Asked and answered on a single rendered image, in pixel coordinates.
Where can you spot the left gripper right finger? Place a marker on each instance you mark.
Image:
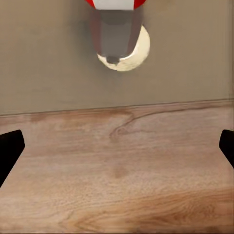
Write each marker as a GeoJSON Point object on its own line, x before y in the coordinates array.
{"type": "Point", "coordinates": [226, 144]}

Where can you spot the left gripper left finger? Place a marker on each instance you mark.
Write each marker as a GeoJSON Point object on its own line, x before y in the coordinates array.
{"type": "Point", "coordinates": [11, 147]}

